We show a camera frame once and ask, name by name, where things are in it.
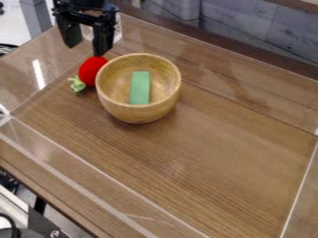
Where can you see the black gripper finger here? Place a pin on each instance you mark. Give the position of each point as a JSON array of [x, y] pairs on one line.
[[69, 30], [103, 38]]

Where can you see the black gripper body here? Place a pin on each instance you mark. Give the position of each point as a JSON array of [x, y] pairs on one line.
[[84, 12]]

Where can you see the wooden bowl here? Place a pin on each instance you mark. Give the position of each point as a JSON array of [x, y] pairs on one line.
[[113, 85]]

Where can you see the red plush strawberry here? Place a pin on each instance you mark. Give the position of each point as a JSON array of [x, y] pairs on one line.
[[85, 78]]

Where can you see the green rectangular block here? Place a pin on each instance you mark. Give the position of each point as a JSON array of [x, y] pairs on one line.
[[139, 91]]

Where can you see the clear acrylic corner bracket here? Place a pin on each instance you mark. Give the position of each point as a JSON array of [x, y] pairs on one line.
[[87, 30]]

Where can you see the grey post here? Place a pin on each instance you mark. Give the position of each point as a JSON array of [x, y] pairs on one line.
[[36, 15]]

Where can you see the clear acrylic tray wall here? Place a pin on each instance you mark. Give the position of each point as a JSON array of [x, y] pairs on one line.
[[223, 169]]

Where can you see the black metal table bracket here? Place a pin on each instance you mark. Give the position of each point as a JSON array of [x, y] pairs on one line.
[[39, 224]]

